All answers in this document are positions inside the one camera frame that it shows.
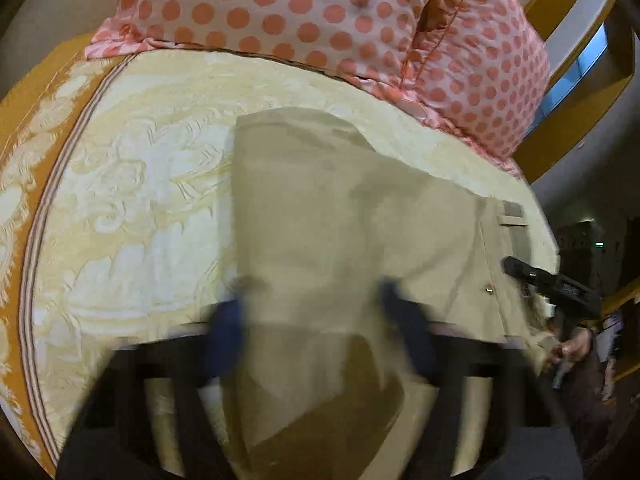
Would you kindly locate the yellow wooden window frame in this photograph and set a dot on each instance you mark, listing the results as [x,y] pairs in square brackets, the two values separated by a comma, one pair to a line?
[575,125]

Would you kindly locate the beige pants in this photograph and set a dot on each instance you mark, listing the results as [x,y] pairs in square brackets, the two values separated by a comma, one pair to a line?
[350,220]

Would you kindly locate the ruffled pink polka dot pillow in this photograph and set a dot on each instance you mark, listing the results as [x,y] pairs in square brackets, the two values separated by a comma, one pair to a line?
[480,70]

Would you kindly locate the large pink polka dot pillow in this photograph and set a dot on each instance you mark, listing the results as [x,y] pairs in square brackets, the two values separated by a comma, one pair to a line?
[280,5]

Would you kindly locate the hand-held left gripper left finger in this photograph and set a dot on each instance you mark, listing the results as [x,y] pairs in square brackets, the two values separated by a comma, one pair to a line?
[226,332]

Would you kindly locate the person's right hand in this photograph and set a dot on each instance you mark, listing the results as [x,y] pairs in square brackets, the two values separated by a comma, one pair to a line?
[577,346]

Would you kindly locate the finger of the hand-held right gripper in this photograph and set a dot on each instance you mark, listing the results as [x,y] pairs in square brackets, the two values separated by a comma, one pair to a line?
[520,269]

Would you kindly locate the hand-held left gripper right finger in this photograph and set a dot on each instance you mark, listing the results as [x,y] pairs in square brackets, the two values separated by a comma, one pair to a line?
[406,327]

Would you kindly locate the yellow patterned bedspread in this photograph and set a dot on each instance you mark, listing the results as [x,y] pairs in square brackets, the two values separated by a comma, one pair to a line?
[135,195]

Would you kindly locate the dark cabinet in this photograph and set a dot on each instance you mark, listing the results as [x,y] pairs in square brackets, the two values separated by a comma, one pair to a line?
[582,250]

